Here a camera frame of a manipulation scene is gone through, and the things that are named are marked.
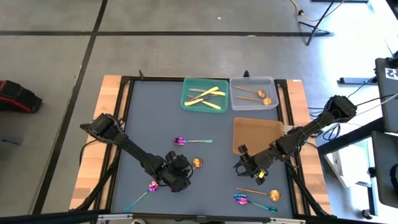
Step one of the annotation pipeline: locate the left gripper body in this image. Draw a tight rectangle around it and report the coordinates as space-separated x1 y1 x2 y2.
160 151 195 193

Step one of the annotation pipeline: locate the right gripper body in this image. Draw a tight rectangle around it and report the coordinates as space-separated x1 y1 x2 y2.
245 146 282 185

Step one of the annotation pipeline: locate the iridescent rainbow spoon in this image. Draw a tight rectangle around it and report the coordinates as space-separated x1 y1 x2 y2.
173 136 214 146
233 194 279 214
123 180 160 213

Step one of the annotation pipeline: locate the yellow-handled knife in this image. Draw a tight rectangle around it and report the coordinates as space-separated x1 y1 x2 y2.
184 95 219 107
188 88 226 96
187 94 223 110
186 86 220 103

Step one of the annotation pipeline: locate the orange plastic bin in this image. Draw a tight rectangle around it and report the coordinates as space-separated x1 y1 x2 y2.
232 117 285 156

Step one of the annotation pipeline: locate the green plastic bin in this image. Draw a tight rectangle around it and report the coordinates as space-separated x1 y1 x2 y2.
180 77 230 114

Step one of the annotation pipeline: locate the clear plastic bin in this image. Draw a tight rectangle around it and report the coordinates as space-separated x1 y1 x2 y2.
229 76 280 111

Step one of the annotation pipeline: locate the white box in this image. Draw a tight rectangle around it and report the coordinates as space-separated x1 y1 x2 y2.
324 145 373 189

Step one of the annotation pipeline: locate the black stand foot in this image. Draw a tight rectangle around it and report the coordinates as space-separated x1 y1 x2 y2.
338 77 379 85

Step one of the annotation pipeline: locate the black overhead beam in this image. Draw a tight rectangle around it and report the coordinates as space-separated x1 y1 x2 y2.
0 210 398 224

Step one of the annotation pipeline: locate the black desk with marker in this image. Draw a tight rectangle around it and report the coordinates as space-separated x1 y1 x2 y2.
374 57 398 134

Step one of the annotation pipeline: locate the black floor stand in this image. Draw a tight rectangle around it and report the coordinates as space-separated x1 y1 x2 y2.
297 0 335 47

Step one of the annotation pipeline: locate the white marker sheet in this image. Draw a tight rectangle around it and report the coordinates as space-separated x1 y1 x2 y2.
384 67 398 81

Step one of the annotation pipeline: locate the red and black bag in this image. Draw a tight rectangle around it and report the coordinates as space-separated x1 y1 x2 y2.
0 80 44 114

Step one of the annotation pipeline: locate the silver corner bracket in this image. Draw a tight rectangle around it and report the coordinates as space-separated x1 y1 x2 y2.
269 217 307 224
97 213 135 222

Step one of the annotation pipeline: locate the black cable bundle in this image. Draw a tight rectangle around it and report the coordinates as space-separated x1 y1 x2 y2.
307 105 343 142

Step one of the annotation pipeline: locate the yellow cable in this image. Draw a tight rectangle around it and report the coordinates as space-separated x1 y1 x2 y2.
289 0 346 23

